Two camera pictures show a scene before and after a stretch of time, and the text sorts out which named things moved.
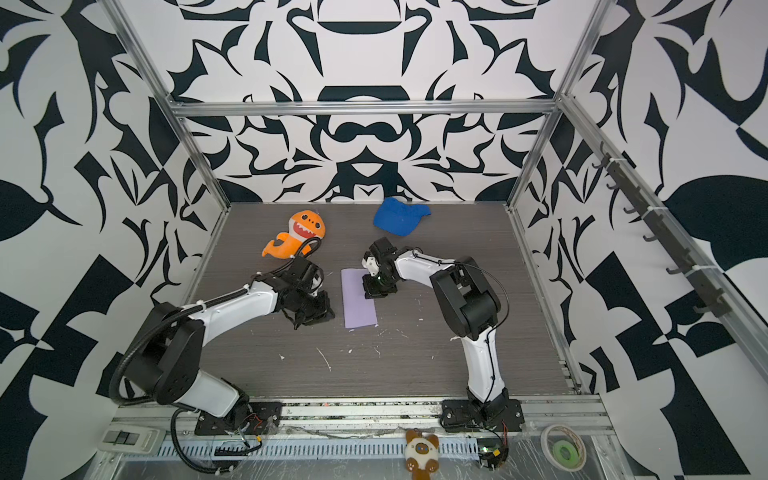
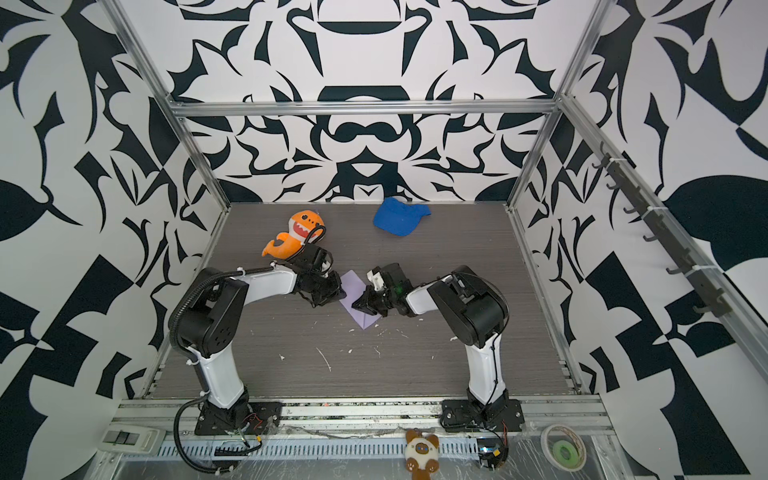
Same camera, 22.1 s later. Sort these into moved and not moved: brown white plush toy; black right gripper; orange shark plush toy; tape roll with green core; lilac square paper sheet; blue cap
Moved: black right gripper; lilac square paper sheet
Not moved: orange shark plush toy; blue cap; brown white plush toy; tape roll with green core
